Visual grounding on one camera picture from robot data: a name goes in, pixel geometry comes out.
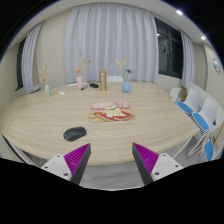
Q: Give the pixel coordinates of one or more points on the white left curtain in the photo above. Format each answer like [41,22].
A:
[28,58]

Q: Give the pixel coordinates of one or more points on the copper metal bottle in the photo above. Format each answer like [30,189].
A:
[103,82]

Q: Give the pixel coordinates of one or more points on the green vase with yellow flowers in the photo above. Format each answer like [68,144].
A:
[44,77]

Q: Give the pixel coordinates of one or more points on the pink vase with flowers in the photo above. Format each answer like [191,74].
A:
[80,72]

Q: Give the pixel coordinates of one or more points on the far white chair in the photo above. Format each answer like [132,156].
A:
[174,93]

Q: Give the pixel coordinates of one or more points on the white chair behind table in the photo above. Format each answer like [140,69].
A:
[113,79]

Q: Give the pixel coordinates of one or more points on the blue vase with flowers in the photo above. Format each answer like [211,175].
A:
[126,86]

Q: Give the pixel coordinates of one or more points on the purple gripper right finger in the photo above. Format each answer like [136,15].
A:
[153,166]

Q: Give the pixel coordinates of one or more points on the cartoon printed mouse pad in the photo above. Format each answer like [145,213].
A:
[110,112]

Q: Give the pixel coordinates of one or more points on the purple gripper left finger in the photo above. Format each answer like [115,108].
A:
[71,166]

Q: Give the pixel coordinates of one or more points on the white right curtain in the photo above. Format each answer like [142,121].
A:
[188,74]

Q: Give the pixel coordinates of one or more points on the white centre curtain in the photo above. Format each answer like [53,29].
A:
[114,37]

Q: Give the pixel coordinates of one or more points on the black object on table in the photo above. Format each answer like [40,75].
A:
[93,85]

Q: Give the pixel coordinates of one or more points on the dark window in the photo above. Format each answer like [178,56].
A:
[170,50]

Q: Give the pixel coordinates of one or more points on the white curtain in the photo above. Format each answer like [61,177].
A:
[114,37]
[188,74]
[28,58]

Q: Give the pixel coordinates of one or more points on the small white card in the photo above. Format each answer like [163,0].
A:
[61,93]

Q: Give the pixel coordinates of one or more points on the black computer mouse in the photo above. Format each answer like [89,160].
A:
[75,133]

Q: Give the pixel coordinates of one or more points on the white chair blue seat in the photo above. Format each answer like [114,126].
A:
[191,103]

